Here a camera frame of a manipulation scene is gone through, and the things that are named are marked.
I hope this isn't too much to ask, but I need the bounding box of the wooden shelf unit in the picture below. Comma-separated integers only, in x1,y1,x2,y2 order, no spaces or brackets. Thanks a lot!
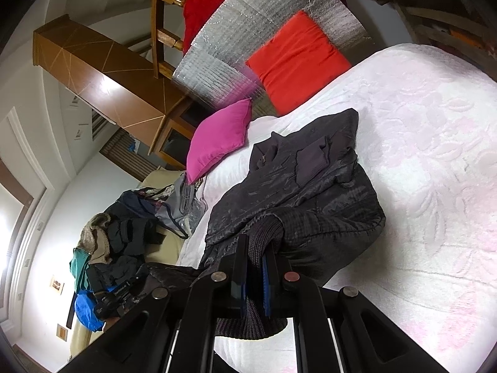
345,0,497,74

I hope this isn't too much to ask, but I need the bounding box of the grey garment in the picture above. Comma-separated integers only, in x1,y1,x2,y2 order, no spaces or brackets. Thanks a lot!
155,173,208,239

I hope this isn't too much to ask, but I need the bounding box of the navy garment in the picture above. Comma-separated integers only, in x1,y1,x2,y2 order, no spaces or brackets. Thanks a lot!
107,188,175,222

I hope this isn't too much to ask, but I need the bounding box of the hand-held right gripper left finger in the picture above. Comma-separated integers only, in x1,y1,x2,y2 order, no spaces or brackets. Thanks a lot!
58,235,249,373

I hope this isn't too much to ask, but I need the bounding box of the slatted window blind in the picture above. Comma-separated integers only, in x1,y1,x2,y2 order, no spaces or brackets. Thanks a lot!
100,128,157,182

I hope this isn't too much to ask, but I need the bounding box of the silver foil insulation sheet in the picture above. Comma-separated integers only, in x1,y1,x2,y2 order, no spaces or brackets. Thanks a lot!
171,0,367,111

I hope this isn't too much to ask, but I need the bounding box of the wooden wardrobe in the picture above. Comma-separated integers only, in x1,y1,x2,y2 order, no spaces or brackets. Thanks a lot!
33,15,195,164

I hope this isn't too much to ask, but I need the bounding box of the black garment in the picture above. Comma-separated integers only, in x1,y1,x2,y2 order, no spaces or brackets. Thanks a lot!
89,218,164,293

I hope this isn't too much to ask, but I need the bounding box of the magenta pillow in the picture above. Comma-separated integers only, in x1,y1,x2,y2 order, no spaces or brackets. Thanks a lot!
186,98,254,185

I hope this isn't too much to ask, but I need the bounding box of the wooden chair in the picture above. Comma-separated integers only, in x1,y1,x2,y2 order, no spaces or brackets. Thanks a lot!
149,0,187,80

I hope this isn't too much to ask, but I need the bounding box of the green garment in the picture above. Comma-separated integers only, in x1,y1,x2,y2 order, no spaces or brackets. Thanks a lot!
69,249,94,295

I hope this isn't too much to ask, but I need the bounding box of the white bed blanket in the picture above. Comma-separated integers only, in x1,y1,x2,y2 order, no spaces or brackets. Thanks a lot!
176,43,497,373

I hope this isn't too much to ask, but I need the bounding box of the red pillow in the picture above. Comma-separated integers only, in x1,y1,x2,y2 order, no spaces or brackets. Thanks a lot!
245,11,352,116

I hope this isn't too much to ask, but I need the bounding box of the black quilted puffer jacket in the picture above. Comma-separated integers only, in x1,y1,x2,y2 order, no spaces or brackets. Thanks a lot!
140,108,387,338

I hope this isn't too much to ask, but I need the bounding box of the blue garment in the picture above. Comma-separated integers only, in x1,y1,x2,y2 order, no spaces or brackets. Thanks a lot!
74,285,117,333

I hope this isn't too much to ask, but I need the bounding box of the pile of clothes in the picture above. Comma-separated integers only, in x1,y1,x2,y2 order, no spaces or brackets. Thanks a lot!
68,169,188,354

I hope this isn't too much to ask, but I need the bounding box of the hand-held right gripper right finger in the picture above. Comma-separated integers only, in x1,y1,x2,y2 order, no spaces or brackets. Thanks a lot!
262,254,451,373

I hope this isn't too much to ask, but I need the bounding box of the red cloth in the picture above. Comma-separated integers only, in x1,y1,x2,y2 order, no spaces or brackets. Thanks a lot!
182,0,255,53

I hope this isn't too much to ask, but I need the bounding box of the brown fuzzy garment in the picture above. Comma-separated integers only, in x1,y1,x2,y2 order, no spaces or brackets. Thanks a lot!
77,213,118,265

